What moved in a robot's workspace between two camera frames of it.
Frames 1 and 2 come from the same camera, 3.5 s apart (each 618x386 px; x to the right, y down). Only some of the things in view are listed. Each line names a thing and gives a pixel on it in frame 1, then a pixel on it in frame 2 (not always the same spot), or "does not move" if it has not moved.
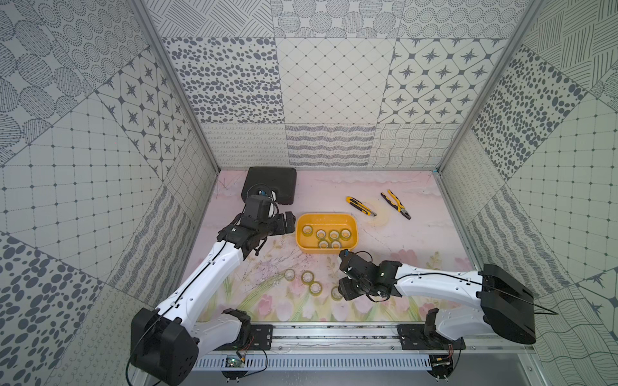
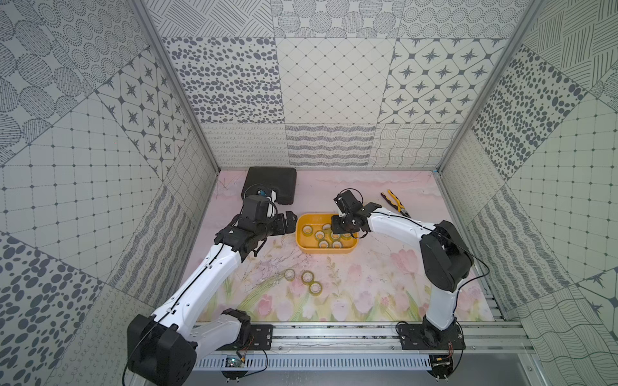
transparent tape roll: (315, 289) does not move
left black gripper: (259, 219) does not move
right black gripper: (344, 285) to (336, 227)
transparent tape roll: (307, 230) does not move
